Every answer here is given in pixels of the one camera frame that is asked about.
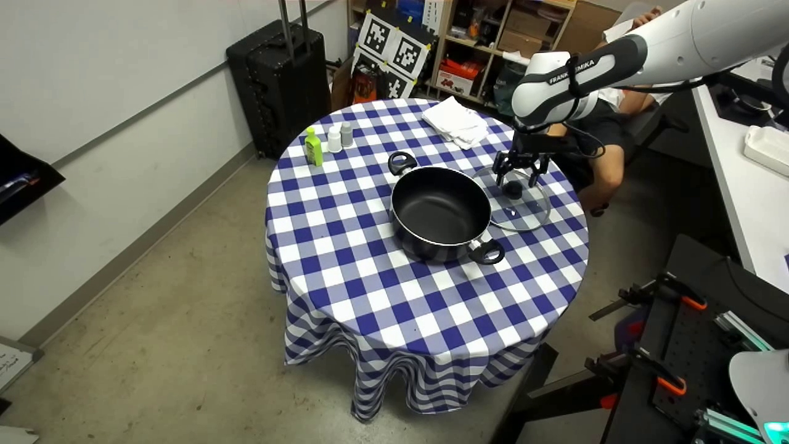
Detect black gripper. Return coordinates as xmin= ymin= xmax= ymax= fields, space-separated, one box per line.
xmin=490 ymin=122 xmax=555 ymax=190

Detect glass lid with black knob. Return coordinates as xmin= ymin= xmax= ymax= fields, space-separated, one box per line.
xmin=480 ymin=159 xmax=555 ymax=233

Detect black cooking pot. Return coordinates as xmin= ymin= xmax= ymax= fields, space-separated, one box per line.
xmin=384 ymin=148 xmax=508 ymax=268

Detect white folded cloth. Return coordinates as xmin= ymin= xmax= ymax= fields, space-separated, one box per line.
xmin=419 ymin=93 xmax=492 ymax=151

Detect person in black shorts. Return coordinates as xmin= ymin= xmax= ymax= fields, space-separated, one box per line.
xmin=565 ymin=4 xmax=703 ymax=220

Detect black white tag boards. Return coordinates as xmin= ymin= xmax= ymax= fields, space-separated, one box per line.
xmin=348 ymin=7 xmax=438 ymax=104

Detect blue white checkered tablecloth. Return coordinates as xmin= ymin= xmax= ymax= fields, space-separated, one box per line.
xmin=262 ymin=95 xmax=593 ymax=424

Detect green plastic bottle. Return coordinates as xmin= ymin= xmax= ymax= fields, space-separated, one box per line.
xmin=300 ymin=122 xmax=325 ymax=167

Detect white desk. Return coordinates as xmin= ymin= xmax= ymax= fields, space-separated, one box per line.
xmin=688 ymin=33 xmax=789 ymax=295

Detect black suitcase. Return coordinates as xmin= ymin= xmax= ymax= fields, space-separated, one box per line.
xmin=223 ymin=0 xmax=334 ymax=159

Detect black equipment stand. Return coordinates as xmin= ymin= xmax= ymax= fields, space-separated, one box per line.
xmin=490 ymin=231 xmax=789 ymax=444

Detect orange handled black clamp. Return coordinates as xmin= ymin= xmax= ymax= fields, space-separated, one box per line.
xmin=587 ymin=268 xmax=710 ymax=322
xmin=583 ymin=342 xmax=691 ymax=400

